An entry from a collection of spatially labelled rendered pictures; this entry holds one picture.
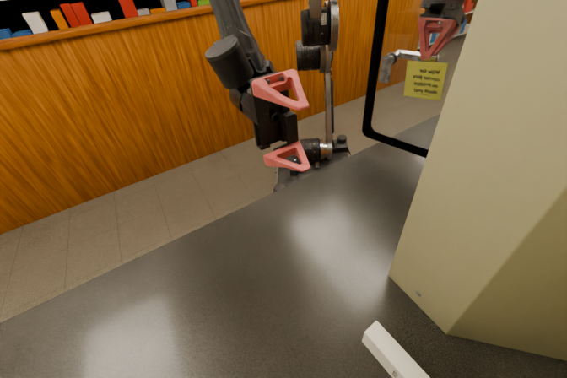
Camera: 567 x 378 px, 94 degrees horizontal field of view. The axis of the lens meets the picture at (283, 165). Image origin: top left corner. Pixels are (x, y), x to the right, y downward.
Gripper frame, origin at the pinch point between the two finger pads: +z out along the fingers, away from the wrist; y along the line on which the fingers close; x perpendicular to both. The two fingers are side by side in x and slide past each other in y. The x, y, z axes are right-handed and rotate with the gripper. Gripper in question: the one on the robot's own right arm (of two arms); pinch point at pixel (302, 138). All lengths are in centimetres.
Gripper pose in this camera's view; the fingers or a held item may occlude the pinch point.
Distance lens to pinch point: 35.8
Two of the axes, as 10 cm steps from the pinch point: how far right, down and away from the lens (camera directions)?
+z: 5.1, 5.0, -7.0
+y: -0.8, -7.8, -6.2
